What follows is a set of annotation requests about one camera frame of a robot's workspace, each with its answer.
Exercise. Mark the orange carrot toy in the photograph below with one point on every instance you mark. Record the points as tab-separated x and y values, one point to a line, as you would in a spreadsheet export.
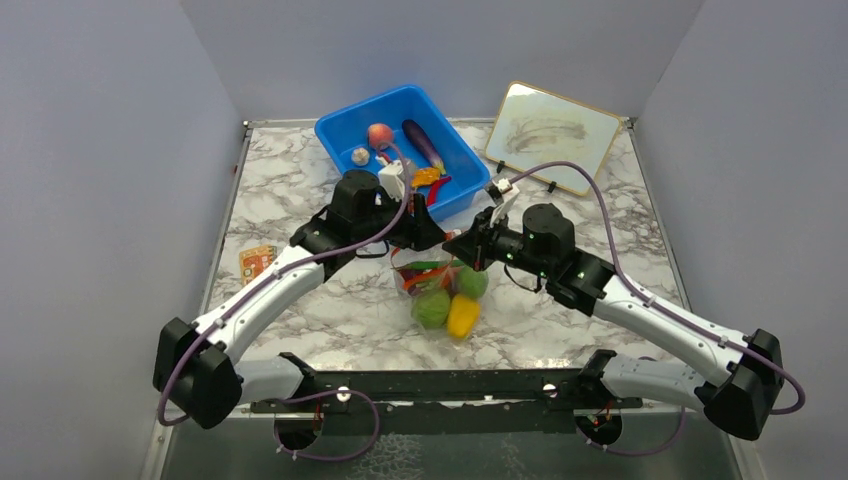
437	273

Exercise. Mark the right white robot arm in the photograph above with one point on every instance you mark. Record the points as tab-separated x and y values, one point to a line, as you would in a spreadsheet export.
728	376

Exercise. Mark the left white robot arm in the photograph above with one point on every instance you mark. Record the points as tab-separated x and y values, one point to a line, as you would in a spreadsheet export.
195	369

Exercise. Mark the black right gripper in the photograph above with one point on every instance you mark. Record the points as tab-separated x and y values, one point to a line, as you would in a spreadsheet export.
474	244

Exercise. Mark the purple eggplant toy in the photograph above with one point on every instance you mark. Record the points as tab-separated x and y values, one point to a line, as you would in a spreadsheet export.
423	144

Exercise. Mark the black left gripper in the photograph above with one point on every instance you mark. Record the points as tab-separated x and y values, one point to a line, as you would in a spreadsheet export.
419	231

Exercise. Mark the blue plastic bin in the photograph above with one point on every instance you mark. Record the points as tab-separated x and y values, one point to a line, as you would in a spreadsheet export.
343	131

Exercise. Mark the peach toy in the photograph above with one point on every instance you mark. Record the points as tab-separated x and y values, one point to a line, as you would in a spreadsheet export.
379	136

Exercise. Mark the clear zip bag orange zipper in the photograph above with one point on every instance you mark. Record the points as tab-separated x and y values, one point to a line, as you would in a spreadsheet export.
399	257

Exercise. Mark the green cabbage toy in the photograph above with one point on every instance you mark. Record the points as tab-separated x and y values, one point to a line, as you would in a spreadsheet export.
430	309

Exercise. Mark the orange card tile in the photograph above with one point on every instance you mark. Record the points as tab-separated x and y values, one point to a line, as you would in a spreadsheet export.
254	261

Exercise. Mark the red chili toy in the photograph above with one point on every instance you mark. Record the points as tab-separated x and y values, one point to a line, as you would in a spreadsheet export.
434	188

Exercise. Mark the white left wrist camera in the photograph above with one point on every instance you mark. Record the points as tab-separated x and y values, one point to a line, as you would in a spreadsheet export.
392	177

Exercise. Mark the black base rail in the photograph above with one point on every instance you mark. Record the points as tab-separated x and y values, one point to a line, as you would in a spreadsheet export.
435	402

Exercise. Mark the green artichoke toy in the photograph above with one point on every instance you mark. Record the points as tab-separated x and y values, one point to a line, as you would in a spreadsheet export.
471	283

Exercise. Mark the white garlic toy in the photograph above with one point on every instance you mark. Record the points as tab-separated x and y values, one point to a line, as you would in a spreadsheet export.
360	157

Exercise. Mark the gold framed whiteboard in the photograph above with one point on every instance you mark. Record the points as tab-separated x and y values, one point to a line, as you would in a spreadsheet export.
534	126

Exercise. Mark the small orange pepper toy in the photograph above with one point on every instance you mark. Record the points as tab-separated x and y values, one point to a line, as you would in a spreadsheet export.
425	177

